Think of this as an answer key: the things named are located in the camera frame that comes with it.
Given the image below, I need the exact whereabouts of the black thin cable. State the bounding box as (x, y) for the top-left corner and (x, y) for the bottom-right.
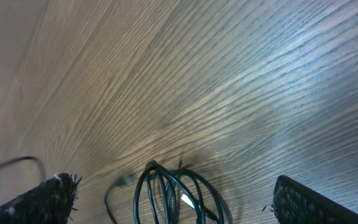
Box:
(104, 167), (226, 224)

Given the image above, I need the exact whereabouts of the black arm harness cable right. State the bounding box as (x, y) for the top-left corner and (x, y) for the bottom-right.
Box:
(0, 156), (47, 183)

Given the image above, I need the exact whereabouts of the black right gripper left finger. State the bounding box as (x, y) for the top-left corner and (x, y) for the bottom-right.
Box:
(0, 173), (81, 224)

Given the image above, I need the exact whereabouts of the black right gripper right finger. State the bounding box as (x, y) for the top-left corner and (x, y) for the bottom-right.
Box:
(262, 175), (358, 224)

